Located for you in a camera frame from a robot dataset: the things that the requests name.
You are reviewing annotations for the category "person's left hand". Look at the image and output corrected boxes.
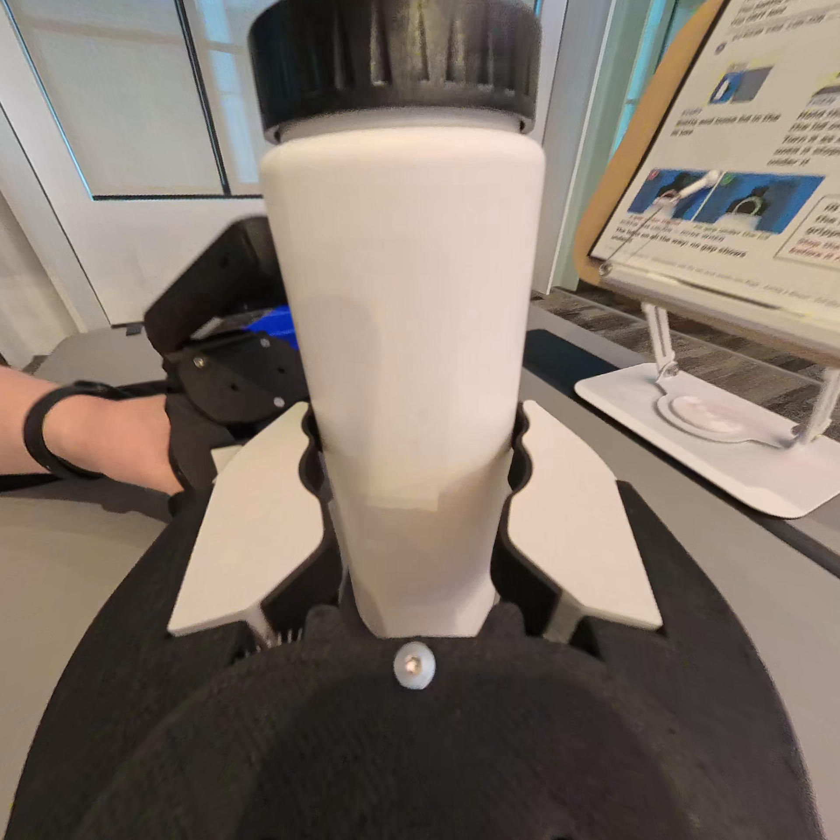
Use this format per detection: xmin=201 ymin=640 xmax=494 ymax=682
xmin=66 ymin=392 xmax=186 ymax=494

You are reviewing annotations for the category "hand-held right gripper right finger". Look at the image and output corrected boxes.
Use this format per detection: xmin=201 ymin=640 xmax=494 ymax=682
xmin=493 ymin=400 xmax=664 ymax=644

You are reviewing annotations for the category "blue plastic bin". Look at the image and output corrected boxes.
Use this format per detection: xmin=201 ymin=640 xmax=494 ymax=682
xmin=243 ymin=304 xmax=296 ymax=342

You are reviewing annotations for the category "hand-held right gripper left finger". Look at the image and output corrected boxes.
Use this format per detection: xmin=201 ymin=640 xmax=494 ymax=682
xmin=167 ymin=402 xmax=345 ymax=647

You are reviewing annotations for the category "large window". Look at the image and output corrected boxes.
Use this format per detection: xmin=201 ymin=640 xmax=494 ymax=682
xmin=13 ymin=0 xmax=270 ymax=201

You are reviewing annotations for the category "instruction board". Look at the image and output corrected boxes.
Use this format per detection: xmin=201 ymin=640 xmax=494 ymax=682
xmin=573 ymin=0 xmax=840 ymax=365

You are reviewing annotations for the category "white plastic bottle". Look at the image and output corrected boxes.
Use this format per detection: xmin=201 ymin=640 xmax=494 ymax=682
xmin=258 ymin=115 xmax=547 ymax=639

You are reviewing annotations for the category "black bottle lid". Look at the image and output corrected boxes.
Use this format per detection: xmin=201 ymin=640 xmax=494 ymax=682
xmin=248 ymin=0 xmax=544 ymax=143

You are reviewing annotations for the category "black wristband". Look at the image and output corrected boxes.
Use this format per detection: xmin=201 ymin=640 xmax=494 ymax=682
xmin=23 ymin=381 xmax=126 ymax=480

